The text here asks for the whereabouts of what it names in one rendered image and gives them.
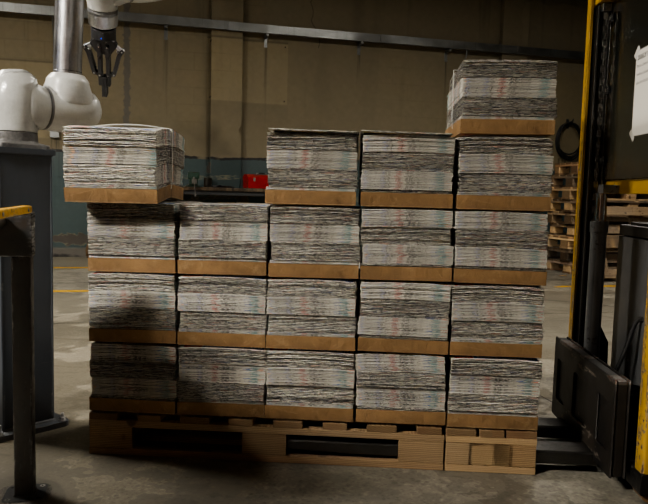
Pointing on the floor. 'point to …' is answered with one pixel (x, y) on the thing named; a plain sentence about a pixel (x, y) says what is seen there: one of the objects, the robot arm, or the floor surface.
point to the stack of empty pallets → (575, 214)
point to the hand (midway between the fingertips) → (105, 85)
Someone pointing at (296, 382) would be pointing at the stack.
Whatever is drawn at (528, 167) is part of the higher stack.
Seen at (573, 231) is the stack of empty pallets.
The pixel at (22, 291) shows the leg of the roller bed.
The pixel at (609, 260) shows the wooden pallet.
